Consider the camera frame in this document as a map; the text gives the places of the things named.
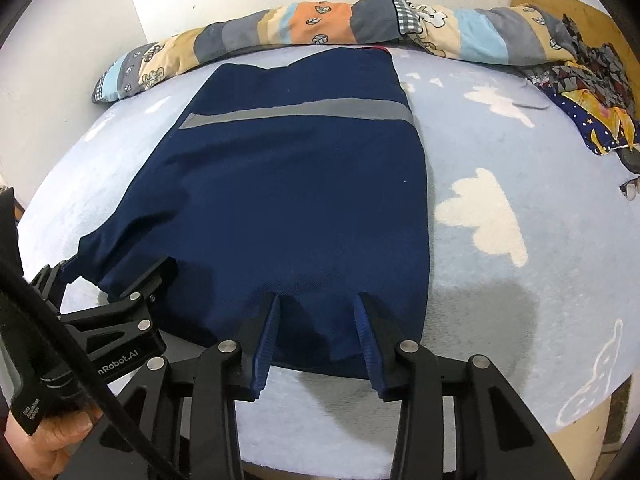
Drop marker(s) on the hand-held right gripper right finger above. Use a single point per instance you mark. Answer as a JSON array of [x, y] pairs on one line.
[[367, 345]]

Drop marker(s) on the navy yellow star cloth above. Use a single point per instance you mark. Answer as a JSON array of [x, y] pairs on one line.
[[585, 120]]

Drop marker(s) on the person's left hand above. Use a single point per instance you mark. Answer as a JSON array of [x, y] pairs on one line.
[[50, 447]]

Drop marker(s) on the light blue cloud bed sheet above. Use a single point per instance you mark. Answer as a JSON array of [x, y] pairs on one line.
[[500, 310]]

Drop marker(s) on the wooden bed frame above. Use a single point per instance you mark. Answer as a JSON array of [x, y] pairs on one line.
[[585, 425]]

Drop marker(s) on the grey red patterned cloth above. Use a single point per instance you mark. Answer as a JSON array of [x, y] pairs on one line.
[[600, 65]]

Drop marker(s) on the wooden headboard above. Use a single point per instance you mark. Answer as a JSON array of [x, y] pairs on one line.
[[550, 5]]

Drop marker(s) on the navy jacket with red collar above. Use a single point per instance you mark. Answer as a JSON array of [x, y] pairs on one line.
[[300, 185]]

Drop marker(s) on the eyeglasses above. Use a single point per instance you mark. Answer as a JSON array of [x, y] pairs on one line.
[[631, 189]]

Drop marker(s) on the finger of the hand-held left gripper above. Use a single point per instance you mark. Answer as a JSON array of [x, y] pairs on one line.
[[47, 282], [140, 300]]

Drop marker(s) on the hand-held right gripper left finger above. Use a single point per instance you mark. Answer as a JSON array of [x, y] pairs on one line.
[[265, 340]]

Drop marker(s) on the striped patchwork rolled quilt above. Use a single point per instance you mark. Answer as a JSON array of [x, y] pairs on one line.
[[320, 22]]

